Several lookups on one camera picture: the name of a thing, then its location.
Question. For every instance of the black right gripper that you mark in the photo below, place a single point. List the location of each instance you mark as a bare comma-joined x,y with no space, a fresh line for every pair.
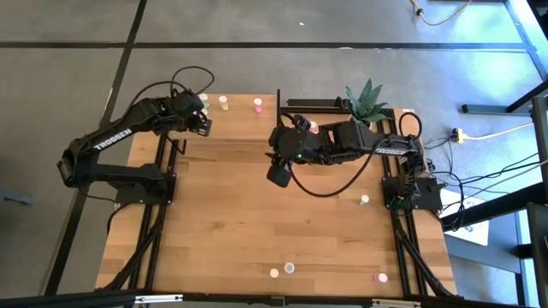
279,176

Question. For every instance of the white power strip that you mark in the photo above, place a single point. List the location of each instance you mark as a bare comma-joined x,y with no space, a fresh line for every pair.
458,136

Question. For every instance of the green succulent in white pot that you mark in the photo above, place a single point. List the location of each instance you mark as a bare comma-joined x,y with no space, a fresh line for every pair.
366,102

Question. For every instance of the black desk frame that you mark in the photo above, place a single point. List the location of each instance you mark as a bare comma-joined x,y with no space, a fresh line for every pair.
492,206

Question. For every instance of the white bottle table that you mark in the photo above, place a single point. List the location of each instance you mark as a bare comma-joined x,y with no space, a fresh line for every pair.
223,102

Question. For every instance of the white plastic medicine bottle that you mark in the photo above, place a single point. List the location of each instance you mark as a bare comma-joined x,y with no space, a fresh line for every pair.
289,268

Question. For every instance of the small dark floor object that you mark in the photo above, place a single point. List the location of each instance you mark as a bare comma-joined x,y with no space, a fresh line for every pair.
15,200

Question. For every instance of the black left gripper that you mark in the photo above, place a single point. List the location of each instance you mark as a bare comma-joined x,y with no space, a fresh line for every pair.
186,109

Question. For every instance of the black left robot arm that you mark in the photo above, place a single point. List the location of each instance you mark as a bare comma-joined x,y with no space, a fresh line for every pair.
113,139

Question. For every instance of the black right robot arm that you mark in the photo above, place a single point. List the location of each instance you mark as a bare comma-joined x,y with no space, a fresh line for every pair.
355,141

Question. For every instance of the wooden shelf with black frame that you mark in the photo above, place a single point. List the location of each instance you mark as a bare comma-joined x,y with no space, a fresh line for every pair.
240,126

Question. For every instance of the grey metal floor bar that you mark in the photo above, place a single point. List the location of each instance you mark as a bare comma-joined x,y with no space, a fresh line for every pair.
496,109

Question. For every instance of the white paper sheet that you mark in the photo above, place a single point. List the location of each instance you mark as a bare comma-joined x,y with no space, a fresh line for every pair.
475,231

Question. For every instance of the black aluminium frame crossbar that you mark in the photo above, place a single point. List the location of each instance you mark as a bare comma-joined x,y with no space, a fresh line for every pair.
325,109

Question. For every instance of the black beam with silver brackets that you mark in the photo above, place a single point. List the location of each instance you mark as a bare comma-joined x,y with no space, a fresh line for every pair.
257,299

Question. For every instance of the yellow medicine bottle white cap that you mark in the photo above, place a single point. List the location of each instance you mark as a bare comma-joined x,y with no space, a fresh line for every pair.
274,273

